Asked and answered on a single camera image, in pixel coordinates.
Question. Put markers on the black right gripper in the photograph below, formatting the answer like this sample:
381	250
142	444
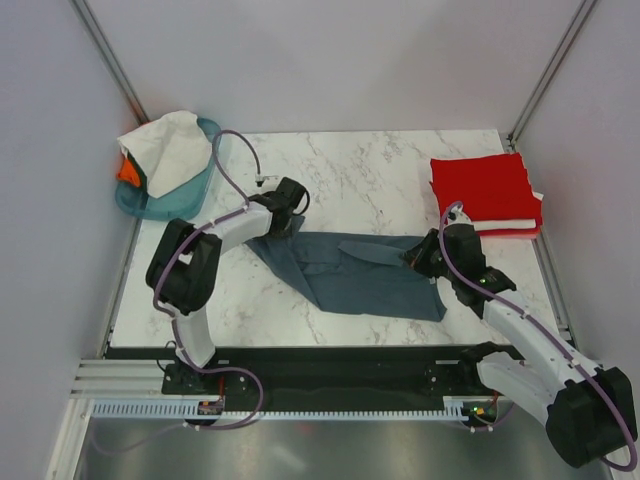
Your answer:
417	256

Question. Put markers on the grey-blue t-shirt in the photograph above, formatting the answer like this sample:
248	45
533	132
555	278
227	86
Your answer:
352	274

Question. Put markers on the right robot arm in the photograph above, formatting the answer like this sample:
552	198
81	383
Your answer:
586	410

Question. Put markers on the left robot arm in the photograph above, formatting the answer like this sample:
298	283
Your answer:
183	270

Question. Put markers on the folded white t-shirt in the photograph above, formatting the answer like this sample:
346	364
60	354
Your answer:
515	213

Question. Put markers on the folded red t-shirt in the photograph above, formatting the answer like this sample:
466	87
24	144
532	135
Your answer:
471	180
520	229

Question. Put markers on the folded red t-shirt bottom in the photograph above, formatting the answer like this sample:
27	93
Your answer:
520	229

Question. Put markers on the teal plastic bin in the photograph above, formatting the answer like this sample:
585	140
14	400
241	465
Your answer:
184	202

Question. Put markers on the crumpled white t-shirt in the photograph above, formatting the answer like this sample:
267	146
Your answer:
171	150

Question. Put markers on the dark green t-shirt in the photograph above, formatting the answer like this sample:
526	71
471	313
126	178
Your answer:
141	181

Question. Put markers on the orange t-shirt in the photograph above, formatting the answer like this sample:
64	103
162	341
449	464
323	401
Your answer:
126	173

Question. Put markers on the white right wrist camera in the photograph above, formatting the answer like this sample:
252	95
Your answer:
457	216

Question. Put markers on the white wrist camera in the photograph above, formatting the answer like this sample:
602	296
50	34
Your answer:
457	216
266	181

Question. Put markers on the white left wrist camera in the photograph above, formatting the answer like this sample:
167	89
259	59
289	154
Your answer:
266	181

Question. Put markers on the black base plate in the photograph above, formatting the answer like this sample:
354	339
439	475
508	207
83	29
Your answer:
395	376

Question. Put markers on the white slotted cable duct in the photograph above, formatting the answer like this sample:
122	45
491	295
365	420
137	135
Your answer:
444	409

